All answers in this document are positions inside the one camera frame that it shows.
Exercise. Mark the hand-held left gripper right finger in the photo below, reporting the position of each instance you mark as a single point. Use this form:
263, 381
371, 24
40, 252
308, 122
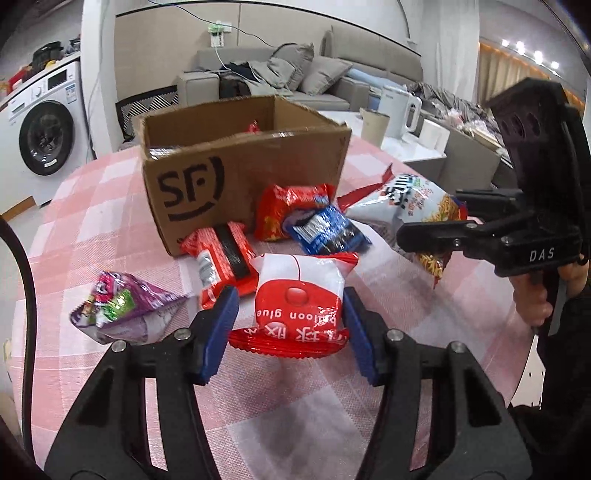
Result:
362, 334

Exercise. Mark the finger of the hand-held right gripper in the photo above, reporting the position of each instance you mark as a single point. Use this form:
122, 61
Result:
494, 201
434, 237

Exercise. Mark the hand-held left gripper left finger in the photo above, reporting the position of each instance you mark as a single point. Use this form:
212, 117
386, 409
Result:
217, 334

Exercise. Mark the noodle snack bag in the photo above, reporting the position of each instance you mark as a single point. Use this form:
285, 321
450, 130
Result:
406, 203

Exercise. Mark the red white snack packet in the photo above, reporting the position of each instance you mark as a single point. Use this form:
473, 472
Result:
300, 300

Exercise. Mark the brown cardboard box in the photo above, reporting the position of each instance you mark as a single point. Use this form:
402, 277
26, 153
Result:
258, 161

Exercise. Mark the person's right hand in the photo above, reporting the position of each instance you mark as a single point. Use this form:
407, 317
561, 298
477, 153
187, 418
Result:
524, 297

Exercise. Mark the red black snack packet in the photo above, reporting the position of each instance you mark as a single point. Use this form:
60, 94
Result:
221, 258

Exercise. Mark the white coffee table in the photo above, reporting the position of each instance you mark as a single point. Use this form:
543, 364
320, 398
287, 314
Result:
415, 154

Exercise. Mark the white paper roll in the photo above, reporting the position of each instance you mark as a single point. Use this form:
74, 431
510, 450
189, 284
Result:
434, 136

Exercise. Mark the purple snack packet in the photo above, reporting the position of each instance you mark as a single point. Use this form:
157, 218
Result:
134, 304

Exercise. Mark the grey crumpled blanket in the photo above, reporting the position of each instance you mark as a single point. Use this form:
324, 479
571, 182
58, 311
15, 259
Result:
452, 108

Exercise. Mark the blue snack packet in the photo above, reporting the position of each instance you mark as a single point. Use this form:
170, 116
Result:
328, 233

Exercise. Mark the white cup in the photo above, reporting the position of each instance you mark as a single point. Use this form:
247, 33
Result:
375, 128

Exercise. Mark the yellow curtain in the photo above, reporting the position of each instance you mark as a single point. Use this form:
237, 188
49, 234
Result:
512, 69

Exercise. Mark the white electric kettle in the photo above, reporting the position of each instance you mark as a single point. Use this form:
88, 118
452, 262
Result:
399, 113

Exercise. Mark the red crinkled snack packet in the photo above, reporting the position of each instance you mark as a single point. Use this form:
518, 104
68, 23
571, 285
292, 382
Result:
281, 212

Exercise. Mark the pink checked tablecloth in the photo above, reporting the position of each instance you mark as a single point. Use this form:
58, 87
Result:
92, 221

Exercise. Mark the grey sofa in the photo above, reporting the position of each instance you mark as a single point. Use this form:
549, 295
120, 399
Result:
369, 64

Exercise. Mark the grey pillow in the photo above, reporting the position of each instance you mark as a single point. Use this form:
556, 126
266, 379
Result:
325, 76
291, 67

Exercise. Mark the small red snack packet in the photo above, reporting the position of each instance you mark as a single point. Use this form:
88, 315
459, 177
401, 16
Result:
254, 128

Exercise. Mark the patterned stool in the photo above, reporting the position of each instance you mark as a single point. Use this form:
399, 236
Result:
145, 113

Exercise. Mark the dark clothing pile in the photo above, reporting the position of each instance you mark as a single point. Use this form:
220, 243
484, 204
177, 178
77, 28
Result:
240, 81

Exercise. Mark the white washing machine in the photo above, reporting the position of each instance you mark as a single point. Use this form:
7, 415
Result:
46, 134

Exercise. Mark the black pressure cooker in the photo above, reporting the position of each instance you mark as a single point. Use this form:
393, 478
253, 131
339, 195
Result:
46, 55

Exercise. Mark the wall socket holder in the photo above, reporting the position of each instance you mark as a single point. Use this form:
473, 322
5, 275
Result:
219, 33

